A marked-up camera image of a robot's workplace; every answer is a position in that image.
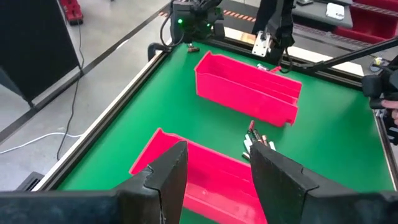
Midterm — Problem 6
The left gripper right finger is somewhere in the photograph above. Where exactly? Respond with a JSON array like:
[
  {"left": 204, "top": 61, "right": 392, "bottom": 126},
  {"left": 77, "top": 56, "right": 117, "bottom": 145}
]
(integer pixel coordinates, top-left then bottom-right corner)
[{"left": 250, "top": 141, "right": 343, "bottom": 224}]

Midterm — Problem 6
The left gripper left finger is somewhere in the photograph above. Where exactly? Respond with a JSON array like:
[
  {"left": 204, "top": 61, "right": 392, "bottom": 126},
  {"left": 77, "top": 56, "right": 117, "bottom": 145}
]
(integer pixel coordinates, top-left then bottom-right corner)
[{"left": 111, "top": 140, "right": 189, "bottom": 224}]

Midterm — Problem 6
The red plastic bin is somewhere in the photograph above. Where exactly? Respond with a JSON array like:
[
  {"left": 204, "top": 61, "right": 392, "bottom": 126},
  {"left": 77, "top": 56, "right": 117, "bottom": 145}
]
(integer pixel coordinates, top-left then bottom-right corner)
[
  {"left": 129, "top": 127, "right": 269, "bottom": 224},
  {"left": 194, "top": 50, "right": 303, "bottom": 128}
]

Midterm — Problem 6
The black clamp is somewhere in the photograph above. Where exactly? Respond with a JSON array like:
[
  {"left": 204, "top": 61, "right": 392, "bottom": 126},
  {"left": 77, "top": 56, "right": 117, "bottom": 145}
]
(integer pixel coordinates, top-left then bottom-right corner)
[{"left": 147, "top": 42, "right": 172, "bottom": 62}]

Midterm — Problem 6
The green table mat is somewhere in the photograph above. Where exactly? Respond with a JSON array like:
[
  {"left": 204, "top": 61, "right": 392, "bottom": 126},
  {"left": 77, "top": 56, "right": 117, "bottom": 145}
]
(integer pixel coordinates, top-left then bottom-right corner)
[{"left": 57, "top": 42, "right": 396, "bottom": 224}]

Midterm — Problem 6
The dark grey desk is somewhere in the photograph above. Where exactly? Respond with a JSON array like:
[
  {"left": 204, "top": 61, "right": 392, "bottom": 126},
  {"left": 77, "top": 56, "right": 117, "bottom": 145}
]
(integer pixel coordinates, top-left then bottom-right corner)
[{"left": 291, "top": 0, "right": 354, "bottom": 29}]

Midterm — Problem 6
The red floor device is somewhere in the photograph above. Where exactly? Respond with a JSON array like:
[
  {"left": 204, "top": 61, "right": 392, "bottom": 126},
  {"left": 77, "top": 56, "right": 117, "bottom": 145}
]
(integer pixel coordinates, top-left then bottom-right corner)
[{"left": 58, "top": 0, "right": 84, "bottom": 26}]

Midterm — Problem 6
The black floor vent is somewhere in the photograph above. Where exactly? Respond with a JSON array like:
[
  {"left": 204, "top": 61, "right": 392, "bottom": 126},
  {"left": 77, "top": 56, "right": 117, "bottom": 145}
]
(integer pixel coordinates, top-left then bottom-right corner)
[{"left": 15, "top": 171, "right": 45, "bottom": 192}]

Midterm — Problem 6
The white phone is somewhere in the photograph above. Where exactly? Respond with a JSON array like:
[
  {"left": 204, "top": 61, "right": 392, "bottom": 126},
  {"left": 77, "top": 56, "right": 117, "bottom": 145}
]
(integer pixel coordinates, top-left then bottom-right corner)
[{"left": 325, "top": 2, "right": 346, "bottom": 21}]

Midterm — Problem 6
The person's hand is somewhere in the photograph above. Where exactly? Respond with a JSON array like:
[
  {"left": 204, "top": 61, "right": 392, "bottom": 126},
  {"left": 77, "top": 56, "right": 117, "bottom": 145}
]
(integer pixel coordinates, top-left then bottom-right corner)
[{"left": 381, "top": 99, "right": 398, "bottom": 126}]

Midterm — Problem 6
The black cabinet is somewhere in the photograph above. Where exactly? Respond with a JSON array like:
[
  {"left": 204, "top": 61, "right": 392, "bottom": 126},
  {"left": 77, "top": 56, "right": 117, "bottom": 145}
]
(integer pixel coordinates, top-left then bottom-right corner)
[{"left": 0, "top": 0, "right": 81, "bottom": 103}]

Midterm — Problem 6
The red storage bin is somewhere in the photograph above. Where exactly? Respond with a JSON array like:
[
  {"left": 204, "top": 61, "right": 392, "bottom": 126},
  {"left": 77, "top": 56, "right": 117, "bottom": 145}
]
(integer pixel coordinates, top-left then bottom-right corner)
[{"left": 333, "top": 0, "right": 398, "bottom": 44}]

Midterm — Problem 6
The black floor cable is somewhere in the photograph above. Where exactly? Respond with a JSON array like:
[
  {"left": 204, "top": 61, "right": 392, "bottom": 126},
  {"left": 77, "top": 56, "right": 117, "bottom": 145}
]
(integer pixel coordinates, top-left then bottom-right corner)
[{"left": 57, "top": 24, "right": 82, "bottom": 161}]

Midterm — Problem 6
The white floor cable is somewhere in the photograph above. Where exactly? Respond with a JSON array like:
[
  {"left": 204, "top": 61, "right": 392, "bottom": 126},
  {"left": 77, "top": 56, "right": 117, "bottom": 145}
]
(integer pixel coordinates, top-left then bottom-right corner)
[{"left": 0, "top": 132, "right": 83, "bottom": 156}]

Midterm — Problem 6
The black exterior camera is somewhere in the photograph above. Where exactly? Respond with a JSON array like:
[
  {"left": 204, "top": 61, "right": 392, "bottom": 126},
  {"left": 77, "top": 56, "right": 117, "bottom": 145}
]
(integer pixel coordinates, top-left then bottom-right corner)
[{"left": 361, "top": 55, "right": 398, "bottom": 110}]

